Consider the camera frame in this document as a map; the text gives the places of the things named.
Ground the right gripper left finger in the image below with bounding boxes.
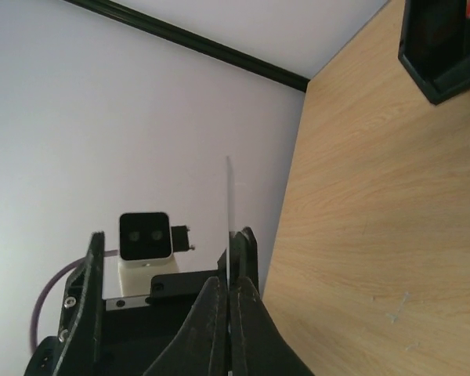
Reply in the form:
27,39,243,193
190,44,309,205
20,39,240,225
145,277,228,375

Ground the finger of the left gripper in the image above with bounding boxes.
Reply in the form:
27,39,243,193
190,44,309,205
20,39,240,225
230,226,259,295
54,232,105,375

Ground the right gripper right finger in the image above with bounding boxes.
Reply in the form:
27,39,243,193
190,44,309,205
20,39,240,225
230,277,313,376

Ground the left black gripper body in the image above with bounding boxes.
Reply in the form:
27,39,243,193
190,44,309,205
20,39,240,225
27,255,226,375

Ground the black VIP card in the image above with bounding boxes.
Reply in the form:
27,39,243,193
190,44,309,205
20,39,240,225
224,155,237,376

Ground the left black bin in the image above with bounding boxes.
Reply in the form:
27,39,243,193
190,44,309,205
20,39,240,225
398,0,470,105

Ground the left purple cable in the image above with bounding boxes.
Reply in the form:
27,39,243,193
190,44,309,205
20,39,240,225
27,248,121,356

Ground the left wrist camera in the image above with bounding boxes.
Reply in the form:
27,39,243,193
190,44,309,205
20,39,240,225
101,211,197,310

